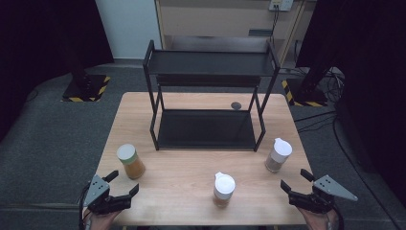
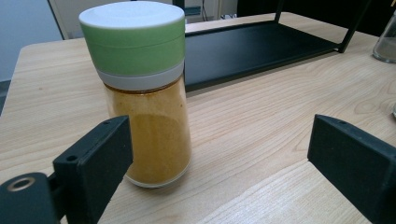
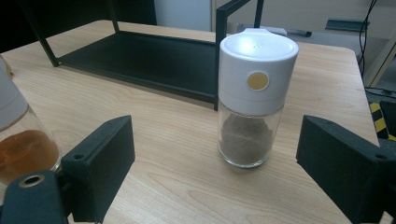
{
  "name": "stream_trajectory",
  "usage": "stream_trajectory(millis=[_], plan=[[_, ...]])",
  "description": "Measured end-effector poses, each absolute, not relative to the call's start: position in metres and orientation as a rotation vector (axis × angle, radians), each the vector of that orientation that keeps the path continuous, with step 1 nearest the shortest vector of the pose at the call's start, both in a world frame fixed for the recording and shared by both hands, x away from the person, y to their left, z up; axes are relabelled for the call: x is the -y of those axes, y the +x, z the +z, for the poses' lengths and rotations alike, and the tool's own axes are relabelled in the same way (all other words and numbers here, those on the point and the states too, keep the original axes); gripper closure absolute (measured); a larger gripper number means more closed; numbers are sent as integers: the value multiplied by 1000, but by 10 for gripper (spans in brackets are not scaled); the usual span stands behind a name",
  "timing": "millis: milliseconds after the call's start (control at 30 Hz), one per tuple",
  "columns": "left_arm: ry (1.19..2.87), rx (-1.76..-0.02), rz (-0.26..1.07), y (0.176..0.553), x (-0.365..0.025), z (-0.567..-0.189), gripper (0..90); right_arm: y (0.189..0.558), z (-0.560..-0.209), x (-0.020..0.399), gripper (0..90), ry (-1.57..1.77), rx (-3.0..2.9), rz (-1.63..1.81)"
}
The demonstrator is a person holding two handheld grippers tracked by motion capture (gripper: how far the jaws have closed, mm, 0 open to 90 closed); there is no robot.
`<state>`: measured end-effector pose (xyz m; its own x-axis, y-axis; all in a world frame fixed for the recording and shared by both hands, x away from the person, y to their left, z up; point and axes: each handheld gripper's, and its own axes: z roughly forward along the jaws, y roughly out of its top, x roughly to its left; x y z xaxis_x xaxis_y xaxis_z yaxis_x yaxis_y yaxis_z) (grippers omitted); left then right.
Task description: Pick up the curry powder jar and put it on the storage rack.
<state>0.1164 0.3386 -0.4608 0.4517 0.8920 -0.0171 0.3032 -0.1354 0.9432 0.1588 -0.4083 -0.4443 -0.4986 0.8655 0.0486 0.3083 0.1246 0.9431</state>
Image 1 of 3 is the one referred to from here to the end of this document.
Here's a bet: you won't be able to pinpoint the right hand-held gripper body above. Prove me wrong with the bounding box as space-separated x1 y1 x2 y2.
287 174 359 215

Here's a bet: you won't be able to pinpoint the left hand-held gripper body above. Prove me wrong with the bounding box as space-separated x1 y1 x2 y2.
83 173 132 216

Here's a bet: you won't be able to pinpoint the orange seasoning jar green-banded lid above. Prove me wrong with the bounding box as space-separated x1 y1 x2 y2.
116 143 147 180

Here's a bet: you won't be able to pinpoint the brown seasoning jar white flip-lid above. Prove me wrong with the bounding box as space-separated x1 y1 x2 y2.
213 172 237 208

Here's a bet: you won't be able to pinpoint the black two-tier metal rack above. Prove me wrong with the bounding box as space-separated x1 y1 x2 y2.
142 39 282 152

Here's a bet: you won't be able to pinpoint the person's left hand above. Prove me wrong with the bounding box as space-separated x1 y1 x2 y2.
83 207 123 230

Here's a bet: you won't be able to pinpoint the person's right hand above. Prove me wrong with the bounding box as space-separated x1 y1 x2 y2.
296 206 340 230

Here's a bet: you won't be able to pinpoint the grey seasoning jar white flip-lid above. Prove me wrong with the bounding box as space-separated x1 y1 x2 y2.
264 137 293 173

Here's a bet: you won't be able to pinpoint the black stand with striped base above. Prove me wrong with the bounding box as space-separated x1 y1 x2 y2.
60 47 111 104
281 60 329 107

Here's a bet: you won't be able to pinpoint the black curtain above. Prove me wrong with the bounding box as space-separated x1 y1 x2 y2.
295 0 406 199
0 0 115 142

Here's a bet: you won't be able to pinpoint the light wooden cabinet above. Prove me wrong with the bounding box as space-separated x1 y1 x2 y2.
154 0 309 65

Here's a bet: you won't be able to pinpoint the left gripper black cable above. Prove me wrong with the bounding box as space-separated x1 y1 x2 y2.
77 181 92 230

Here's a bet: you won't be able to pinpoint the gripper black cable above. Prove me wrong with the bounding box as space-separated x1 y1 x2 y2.
331 207 345 230
77 181 92 230

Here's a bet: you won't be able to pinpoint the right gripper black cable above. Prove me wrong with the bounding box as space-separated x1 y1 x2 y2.
331 207 345 230

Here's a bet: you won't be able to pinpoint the black floor cable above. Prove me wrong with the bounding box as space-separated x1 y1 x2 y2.
293 109 340 133

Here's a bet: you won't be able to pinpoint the tangled black floor cables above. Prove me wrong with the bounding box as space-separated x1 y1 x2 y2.
319 67 347 104

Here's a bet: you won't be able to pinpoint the black outlet cable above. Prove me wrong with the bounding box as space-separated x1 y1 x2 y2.
269 5 281 44

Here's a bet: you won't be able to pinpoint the white wall power outlet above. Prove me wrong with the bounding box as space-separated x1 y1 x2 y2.
268 0 295 12

